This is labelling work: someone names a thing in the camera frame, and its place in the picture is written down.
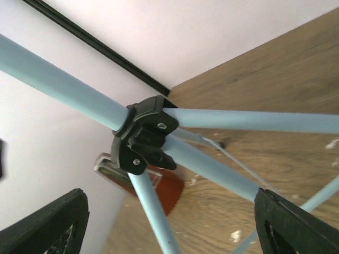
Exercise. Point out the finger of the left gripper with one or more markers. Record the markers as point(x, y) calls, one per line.
point(4, 152)

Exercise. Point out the black frame corner post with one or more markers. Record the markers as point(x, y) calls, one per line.
point(74, 29)

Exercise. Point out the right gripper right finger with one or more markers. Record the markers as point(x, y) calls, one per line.
point(283, 227)

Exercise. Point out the light blue music stand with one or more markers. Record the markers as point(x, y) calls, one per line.
point(155, 133)

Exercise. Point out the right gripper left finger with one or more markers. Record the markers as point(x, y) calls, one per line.
point(58, 227)

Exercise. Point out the red-brown metronome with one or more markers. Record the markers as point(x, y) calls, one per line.
point(167, 186)

